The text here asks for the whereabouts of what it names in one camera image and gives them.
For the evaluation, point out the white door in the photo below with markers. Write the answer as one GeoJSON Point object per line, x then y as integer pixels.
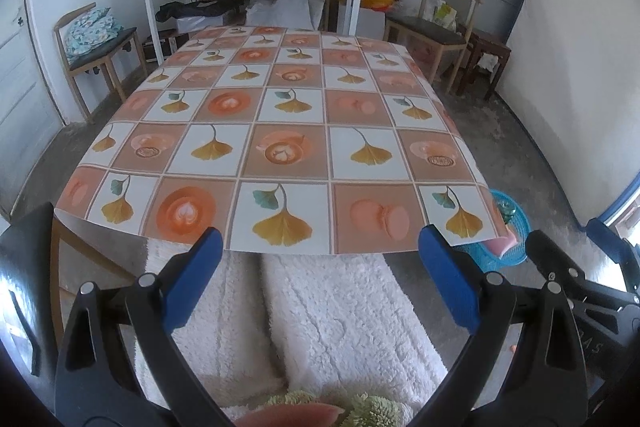
{"type": "Point", "coordinates": [25, 107]}

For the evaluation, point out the person's left hand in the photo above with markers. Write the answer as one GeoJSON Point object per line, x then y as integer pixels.
{"type": "Point", "coordinates": [290, 417]}

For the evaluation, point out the white fluffy pants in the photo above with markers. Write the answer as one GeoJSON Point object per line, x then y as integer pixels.
{"type": "Point", "coordinates": [340, 332]}

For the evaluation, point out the white sack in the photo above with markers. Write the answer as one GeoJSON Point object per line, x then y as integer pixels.
{"type": "Point", "coordinates": [280, 7]}

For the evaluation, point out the wooden chair black seat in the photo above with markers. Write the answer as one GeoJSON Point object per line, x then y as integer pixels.
{"type": "Point", "coordinates": [115, 47]}
{"type": "Point", "coordinates": [430, 29]}

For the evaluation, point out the blue plastic wastebasket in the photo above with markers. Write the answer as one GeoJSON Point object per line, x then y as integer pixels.
{"type": "Point", "coordinates": [482, 259]}

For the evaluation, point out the dark wooden stool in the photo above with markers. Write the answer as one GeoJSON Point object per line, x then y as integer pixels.
{"type": "Point", "coordinates": [487, 44]}

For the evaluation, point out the white mattress blue edge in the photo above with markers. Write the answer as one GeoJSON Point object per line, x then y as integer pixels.
{"type": "Point", "coordinates": [575, 57]}

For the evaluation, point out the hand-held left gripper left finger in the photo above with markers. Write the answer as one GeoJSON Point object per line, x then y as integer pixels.
{"type": "Point", "coordinates": [195, 277]}

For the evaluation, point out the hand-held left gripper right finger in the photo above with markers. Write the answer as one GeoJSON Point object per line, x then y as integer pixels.
{"type": "Point", "coordinates": [450, 277]}

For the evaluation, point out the patterned tablecloth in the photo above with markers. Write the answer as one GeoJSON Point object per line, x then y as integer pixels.
{"type": "Point", "coordinates": [300, 117]}

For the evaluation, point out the pink cloth pack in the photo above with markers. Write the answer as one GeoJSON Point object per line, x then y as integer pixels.
{"type": "Point", "coordinates": [500, 246]}

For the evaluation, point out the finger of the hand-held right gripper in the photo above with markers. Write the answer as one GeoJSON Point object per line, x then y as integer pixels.
{"type": "Point", "coordinates": [607, 239]}
{"type": "Point", "coordinates": [550, 257]}

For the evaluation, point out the white paper bag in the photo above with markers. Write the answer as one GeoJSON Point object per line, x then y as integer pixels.
{"type": "Point", "coordinates": [445, 14]}

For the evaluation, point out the green label plastic bottle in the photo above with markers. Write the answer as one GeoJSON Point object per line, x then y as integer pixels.
{"type": "Point", "coordinates": [506, 209]}

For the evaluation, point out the floral cushion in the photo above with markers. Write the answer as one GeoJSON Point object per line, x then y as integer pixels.
{"type": "Point", "coordinates": [92, 32]}

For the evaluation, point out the black bag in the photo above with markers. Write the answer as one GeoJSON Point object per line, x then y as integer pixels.
{"type": "Point", "coordinates": [190, 9]}

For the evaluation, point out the white cloth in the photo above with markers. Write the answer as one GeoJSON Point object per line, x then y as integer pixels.
{"type": "Point", "coordinates": [487, 63]}

